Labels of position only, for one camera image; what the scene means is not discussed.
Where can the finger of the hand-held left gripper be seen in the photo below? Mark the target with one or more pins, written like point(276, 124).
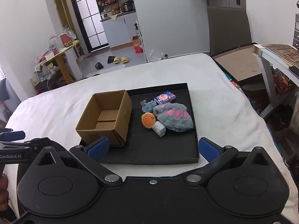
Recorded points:
point(38, 143)
point(15, 136)

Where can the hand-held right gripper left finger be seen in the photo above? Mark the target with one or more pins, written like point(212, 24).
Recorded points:
point(98, 148)

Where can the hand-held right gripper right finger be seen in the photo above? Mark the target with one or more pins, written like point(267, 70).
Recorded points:
point(210, 151)

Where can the brown cardboard box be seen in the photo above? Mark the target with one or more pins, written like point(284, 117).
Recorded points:
point(102, 107)

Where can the black shallow tray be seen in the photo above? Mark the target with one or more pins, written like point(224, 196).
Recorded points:
point(163, 149)

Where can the grey plush paw slipper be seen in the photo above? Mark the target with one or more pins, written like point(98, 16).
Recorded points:
point(172, 121)

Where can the white paper ball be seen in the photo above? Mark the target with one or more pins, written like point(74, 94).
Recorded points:
point(159, 128)

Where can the plush hamburger toy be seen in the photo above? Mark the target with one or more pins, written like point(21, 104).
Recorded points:
point(148, 120)

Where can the dark patterned soft toy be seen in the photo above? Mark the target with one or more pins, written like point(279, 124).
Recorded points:
point(147, 106)

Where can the person's left hand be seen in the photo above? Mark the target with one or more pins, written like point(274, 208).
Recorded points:
point(3, 189)

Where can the pile of household clutter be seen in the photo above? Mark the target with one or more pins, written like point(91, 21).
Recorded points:
point(46, 77)

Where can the purple tissue packet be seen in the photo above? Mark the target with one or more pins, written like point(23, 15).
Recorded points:
point(164, 98)

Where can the black slipper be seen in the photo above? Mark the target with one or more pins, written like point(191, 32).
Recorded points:
point(111, 59)
point(99, 65)

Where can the yellow round table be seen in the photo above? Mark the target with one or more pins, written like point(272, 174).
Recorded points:
point(61, 63)

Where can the yellow slipper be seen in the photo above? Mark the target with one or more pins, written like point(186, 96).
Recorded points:
point(125, 59)
point(116, 60)

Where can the flat brown cardboard tray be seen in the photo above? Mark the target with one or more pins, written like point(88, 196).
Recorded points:
point(238, 63)

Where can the orange storage crate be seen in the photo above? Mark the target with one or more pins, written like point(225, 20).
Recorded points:
point(282, 84)

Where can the glass jar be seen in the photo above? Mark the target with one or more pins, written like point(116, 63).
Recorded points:
point(53, 43)

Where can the white side table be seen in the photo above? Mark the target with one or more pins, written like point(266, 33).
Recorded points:
point(265, 63)

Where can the red box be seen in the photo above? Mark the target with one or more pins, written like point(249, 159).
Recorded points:
point(65, 40)

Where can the clear plastic bag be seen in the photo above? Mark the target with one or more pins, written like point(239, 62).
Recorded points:
point(157, 56)

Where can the orange cardboard box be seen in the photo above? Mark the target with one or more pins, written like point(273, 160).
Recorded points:
point(137, 44)

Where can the white floor rack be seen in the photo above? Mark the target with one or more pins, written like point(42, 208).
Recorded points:
point(141, 42)

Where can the white kitchen cabinet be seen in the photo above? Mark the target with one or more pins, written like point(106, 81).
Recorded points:
point(121, 30)

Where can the printed cardboard sheet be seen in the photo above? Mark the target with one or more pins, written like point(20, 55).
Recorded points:
point(282, 52)

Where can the dark framed glass door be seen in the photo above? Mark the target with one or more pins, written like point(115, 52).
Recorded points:
point(90, 16)

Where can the grey drawer unit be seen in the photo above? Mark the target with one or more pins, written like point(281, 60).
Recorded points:
point(296, 30)

